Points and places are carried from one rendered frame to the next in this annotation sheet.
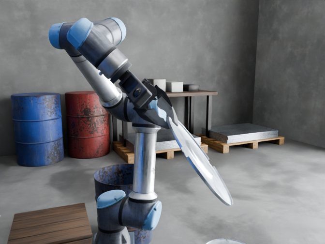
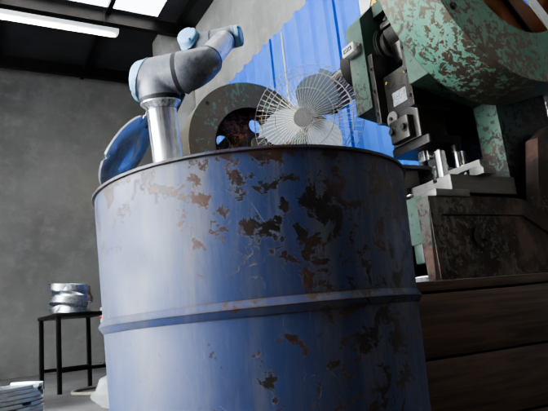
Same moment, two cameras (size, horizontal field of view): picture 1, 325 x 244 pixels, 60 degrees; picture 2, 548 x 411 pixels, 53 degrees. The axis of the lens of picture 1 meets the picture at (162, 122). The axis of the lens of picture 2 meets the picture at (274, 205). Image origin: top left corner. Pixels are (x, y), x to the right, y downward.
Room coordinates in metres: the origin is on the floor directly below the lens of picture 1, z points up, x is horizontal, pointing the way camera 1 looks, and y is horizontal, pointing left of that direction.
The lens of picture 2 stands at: (2.59, 0.23, 0.30)
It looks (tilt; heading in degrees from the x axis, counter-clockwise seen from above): 12 degrees up; 175
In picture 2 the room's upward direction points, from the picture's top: 6 degrees counter-clockwise
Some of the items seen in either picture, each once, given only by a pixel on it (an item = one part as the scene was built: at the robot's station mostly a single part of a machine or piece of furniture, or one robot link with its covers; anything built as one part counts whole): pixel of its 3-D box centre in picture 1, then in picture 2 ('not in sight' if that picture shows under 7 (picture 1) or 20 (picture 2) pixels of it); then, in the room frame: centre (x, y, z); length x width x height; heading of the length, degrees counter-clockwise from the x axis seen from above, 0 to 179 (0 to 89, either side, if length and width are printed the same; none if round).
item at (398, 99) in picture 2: not in sight; (409, 104); (0.76, 0.92, 1.04); 0.17 x 0.15 x 0.30; 115
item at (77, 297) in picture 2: not in sight; (72, 334); (-1.69, -0.99, 0.40); 0.45 x 0.40 x 0.79; 37
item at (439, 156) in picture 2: not in sight; (440, 163); (0.96, 0.92, 0.75); 0.03 x 0.03 x 0.10; 25
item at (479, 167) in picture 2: not in sight; (466, 165); (0.90, 1.03, 0.76); 0.17 x 0.06 x 0.10; 25
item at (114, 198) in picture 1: (112, 208); not in sight; (1.09, 0.21, 0.62); 0.13 x 0.12 x 0.14; 73
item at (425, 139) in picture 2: not in sight; (426, 151); (0.74, 0.97, 0.86); 0.20 x 0.16 x 0.05; 25
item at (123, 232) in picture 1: (112, 233); not in sight; (1.09, 0.21, 0.50); 0.15 x 0.15 x 0.10
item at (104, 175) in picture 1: (125, 205); (268, 375); (1.86, 0.26, 0.24); 0.42 x 0.42 x 0.48
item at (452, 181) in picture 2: not in sight; (434, 201); (0.74, 0.96, 0.68); 0.45 x 0.30 x 0.06; 25
